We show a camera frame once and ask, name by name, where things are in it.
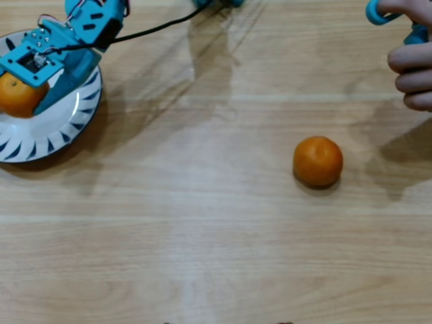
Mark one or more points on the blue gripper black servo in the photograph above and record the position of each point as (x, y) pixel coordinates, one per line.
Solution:
(72, 65)

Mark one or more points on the small orange with green stem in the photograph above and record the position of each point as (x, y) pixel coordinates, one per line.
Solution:
(17, 101)

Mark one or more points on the orange with mottled skin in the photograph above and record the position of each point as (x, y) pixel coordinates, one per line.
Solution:
(317, 162)

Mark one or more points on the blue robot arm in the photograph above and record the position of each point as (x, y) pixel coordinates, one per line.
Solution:
(94, 20)

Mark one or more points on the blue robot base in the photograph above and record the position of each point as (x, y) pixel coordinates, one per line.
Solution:
(202, 2)

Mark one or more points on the white plate with blue strokes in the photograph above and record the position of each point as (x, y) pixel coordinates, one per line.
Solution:
(50, 135)

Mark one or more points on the person's hand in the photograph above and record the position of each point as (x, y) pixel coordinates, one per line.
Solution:
(415, 74)

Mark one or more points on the blue wrist camera module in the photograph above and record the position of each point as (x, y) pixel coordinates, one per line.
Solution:
(10, 64)

